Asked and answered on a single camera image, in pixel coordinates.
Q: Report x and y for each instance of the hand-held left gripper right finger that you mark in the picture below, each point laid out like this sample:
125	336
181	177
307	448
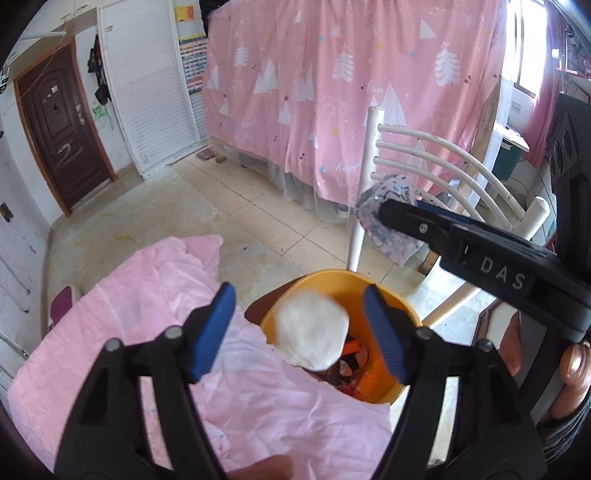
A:
385	337

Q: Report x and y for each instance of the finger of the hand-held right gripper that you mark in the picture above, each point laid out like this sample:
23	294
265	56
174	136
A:
422	227
443	212

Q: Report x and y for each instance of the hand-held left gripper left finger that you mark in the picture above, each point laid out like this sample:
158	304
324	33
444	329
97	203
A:
212	332

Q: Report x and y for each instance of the blue patterned plastic bag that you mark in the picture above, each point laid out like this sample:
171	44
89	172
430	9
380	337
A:
392	189

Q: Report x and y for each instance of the orange plastic bin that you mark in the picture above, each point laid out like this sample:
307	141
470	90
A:
332	286

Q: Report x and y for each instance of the white round fabric pouch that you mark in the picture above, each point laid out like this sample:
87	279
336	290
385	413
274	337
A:
309	332

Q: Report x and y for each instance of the person's right hand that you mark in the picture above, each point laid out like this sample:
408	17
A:
575	374

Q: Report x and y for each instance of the person's left hand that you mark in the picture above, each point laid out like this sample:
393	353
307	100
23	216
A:
261	468

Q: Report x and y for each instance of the pink tablecloth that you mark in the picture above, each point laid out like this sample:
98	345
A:
138	300

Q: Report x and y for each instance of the green box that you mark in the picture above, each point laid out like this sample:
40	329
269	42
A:
508	161

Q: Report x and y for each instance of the white slatted metal chair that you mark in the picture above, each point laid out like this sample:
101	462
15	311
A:
369	138

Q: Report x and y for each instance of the white chair with purple seat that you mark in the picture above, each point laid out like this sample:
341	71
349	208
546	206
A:
61	307

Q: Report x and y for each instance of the dark floor mat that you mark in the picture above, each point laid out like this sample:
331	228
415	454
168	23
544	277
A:
204	154

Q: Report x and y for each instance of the pink tree print curtain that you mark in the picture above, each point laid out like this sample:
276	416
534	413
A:
323	69

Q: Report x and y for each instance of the white louvred wardrobe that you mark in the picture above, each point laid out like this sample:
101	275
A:
147	92

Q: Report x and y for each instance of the dark brown door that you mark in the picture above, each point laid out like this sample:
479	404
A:
60	124

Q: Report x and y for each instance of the hanging black bags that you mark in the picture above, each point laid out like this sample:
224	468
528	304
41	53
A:
98	69

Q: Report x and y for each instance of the wooden bed frame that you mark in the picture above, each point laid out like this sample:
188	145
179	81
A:
218	150

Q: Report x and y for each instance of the brown wall plate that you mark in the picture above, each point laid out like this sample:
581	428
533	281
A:
6	212

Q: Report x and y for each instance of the colourful grid wall poster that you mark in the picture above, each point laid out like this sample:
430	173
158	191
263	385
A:
191	64

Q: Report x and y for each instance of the yellow wall poster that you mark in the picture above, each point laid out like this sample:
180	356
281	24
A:
185	11

